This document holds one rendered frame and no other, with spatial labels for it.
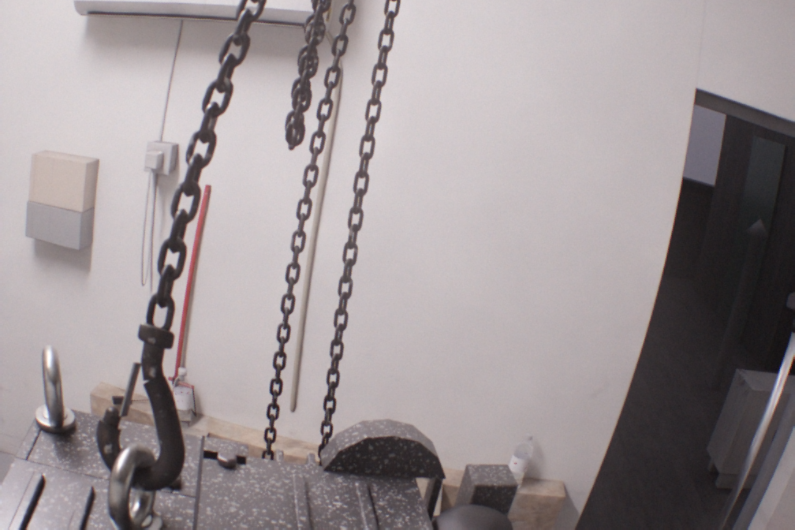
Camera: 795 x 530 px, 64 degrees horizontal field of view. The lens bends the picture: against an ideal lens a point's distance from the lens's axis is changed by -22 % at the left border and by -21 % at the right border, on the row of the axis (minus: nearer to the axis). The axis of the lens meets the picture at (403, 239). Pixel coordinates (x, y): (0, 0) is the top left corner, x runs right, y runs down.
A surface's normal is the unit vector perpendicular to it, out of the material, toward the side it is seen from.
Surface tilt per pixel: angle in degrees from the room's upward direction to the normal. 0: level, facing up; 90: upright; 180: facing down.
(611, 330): 90
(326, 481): 0
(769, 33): 90
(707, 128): 90
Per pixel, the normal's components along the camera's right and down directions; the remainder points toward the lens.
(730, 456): -0.07, 0.22
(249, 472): 0.17, -0.96
